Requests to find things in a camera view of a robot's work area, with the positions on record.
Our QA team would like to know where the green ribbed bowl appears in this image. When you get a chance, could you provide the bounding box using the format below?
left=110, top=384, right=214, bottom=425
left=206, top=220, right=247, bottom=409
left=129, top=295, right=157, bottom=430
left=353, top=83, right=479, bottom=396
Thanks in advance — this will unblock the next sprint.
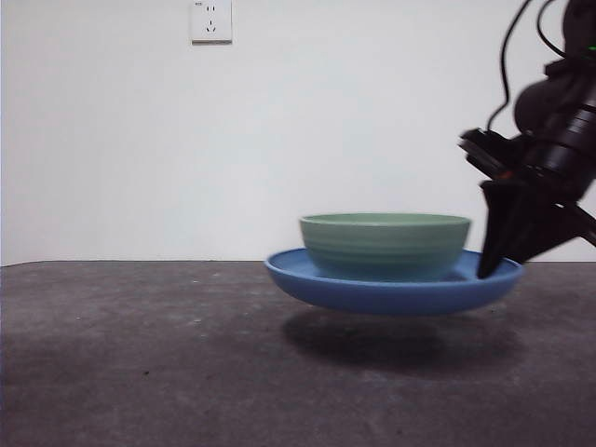
left=298, top=212, right=472, bottom=283

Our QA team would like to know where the long black cable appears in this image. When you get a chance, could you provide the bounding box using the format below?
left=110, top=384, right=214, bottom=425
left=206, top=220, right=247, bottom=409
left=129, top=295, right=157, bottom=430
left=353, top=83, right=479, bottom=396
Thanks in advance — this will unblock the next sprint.
left=485, top=0, right=533, bottom=134

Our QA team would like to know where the white wall socket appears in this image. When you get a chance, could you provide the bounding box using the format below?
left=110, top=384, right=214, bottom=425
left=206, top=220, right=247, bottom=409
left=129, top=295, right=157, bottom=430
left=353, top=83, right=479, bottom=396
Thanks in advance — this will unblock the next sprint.
left=190, top=0, right=234, bottom=47

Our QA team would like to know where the blue round plate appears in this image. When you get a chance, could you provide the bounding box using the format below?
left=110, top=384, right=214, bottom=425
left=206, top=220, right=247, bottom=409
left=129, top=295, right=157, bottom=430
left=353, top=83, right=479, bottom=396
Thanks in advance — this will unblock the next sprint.
left=264, top=247, right=526, bottom=317

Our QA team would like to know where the short black cable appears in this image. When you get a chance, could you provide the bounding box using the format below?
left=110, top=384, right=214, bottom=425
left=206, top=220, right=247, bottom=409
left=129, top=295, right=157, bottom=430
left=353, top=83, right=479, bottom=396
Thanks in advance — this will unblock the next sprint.
left=535, top=0, right=569, bottom=60

